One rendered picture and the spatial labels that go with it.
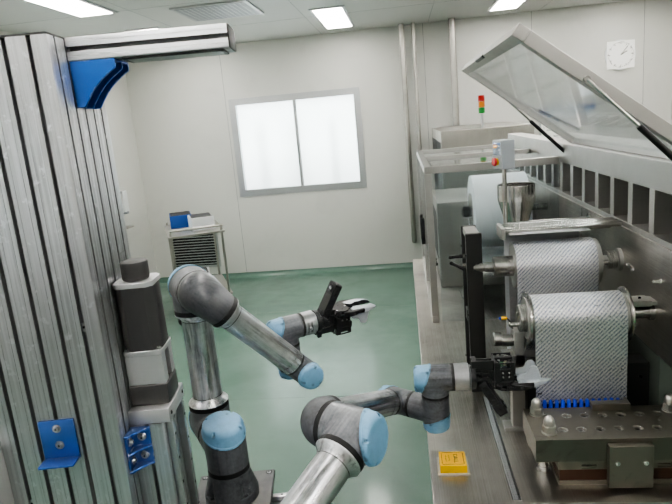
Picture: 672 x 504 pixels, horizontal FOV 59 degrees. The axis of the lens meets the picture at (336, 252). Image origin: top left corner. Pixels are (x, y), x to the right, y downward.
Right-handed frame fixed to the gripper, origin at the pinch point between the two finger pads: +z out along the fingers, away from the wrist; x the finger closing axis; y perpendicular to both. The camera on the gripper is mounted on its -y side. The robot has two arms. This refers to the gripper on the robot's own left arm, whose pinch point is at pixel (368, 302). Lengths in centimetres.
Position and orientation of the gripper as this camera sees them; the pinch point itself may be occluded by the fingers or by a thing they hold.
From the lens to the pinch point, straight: 196.3
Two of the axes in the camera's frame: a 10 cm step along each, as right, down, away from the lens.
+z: 8.9, -1.7, 4.3
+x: 4.6, 2.8, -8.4
